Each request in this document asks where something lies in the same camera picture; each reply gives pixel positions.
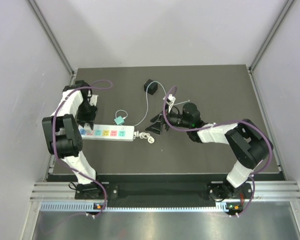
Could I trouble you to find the teal charger plug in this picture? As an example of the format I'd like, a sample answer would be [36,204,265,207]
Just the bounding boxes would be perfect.
[113,116,125,126]

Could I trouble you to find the black cube block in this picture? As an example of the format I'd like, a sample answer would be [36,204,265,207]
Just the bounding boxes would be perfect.
[143,79,158,95]

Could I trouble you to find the thin light green cable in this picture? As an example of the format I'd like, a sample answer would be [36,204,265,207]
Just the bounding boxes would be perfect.
[114,81,192,127]

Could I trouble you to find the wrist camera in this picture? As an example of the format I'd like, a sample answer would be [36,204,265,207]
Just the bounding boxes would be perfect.
[89,94,98,106]
[164,94,176,114]

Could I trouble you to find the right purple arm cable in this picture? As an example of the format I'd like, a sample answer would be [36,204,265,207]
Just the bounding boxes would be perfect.
[162,85,273,216]

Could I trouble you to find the white coiled strip cord plug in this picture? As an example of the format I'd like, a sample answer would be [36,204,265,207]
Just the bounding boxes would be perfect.
[133,130,155,144]

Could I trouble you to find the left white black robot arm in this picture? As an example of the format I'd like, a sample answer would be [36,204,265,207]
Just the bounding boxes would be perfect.
[41,80,104,200]

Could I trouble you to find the dark grey table mat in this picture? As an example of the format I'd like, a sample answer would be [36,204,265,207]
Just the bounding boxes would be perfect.
[76,65,266,174]

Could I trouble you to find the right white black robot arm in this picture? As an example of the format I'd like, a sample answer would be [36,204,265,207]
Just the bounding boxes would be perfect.
[145,102,274,199]

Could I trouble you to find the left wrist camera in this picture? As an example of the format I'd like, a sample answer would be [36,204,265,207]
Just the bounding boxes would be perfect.
[89,94,98,106]

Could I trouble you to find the white power strip coloured sockets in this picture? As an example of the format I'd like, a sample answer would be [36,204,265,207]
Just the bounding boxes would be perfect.
[78,124,135,142]

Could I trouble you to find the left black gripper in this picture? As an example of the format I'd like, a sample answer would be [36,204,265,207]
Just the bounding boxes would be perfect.
[76,99,98,130]

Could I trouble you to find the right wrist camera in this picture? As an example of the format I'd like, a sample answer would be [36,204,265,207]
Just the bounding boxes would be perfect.
[164,94,176,114]

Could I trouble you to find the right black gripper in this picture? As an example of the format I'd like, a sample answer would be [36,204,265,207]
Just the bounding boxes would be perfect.
[146,103,192,136]

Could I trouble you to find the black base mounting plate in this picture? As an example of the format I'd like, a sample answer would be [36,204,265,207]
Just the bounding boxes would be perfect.
[69,182,254,202]

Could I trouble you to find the slotted grey cable duct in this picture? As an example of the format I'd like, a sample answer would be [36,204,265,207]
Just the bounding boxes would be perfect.
[40,201,243,213]

